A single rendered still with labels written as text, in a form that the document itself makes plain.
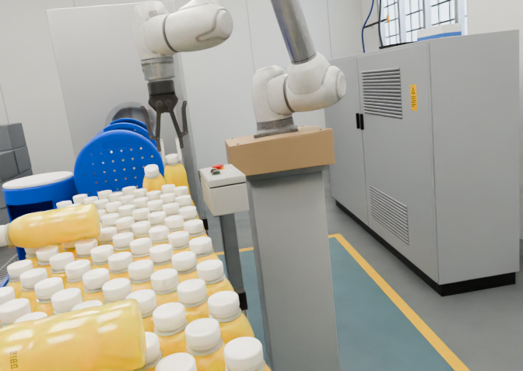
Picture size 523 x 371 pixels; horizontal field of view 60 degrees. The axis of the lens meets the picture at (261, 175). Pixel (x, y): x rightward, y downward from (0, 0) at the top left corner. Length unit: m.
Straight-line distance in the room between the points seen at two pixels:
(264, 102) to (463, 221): 1.45
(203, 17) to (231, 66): 5.50
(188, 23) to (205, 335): 0.87
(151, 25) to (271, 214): 0.90
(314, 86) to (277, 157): 0.30
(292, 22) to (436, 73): 1.11
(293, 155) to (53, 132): 5.57
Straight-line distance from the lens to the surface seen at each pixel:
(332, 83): 1.75
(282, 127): 1.87
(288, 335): 2.07
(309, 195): 1.86
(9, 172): 5.26
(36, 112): 7.06
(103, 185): 1.57
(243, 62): 6.72
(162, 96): 1.35
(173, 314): 0.58
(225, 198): 1.22
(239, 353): 0.48
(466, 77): 2.69
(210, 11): 1.22
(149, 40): 1.31
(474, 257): 2.92
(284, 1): 1.70
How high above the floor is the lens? 1.34
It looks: 12 degrees down
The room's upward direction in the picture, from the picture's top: 7 degrees counter-clockwise
